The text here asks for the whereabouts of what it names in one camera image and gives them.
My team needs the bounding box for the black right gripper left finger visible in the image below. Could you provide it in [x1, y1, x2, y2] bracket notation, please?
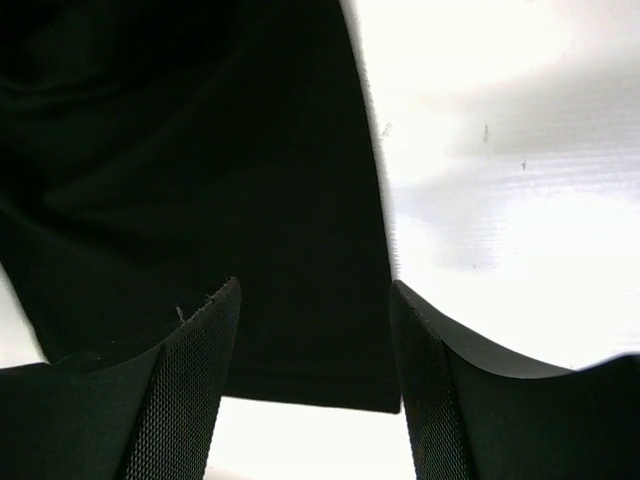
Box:
[1, 279, 241, 479]

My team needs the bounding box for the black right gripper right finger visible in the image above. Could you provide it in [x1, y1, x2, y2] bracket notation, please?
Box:
[389, 281, 639, 479]

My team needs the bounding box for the black skirt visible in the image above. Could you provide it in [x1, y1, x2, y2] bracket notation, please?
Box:
[1, 1, 400, 413]

